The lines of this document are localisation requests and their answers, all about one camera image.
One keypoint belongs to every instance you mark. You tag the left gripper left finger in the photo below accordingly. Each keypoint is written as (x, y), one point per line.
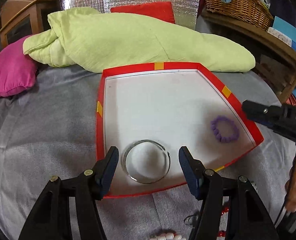
(50, 215)

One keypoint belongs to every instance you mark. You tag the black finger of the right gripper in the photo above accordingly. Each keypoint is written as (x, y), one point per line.
(280, 119)

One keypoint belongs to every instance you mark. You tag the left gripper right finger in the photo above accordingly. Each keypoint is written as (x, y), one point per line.
(230, 206)

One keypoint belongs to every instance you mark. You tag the silver metal bangle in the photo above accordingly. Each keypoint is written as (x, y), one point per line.
(146, 161)

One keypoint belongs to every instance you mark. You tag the red jewelry box tray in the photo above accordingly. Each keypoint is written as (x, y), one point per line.
(176, 104)

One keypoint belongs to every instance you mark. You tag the wooden shelf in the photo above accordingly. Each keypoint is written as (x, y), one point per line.
(275, 61)

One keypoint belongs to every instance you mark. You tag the wicker basket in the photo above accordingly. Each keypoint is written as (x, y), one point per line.
(252, 12)

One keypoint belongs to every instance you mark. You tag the magenta pillow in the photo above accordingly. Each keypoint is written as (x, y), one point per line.
(17, 70)

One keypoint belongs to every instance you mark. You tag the red pillow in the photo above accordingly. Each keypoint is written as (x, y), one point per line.
(160, 10)

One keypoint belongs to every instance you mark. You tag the light green folded blanket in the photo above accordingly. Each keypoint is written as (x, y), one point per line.
(97, 41)

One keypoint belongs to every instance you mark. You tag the wooden cabinet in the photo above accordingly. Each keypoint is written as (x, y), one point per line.
(20, 18)

